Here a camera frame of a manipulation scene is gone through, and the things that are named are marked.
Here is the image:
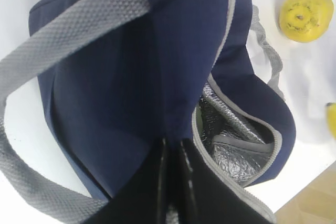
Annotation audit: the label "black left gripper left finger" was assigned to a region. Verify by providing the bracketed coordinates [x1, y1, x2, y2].
[89, 139, 169, 224]

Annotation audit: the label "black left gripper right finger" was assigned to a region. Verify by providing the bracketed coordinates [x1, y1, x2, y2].
[176, 140, 273, 223]

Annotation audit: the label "navy blue insulated lunch bag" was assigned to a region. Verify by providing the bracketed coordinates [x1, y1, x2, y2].
[1, 0, 296, 223]

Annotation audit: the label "yellow banana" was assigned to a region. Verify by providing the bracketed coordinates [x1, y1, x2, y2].
[326, 103, 336, 138]

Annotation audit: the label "yellow pear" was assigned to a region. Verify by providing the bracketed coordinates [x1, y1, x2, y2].
[279, 0, 334, 43]

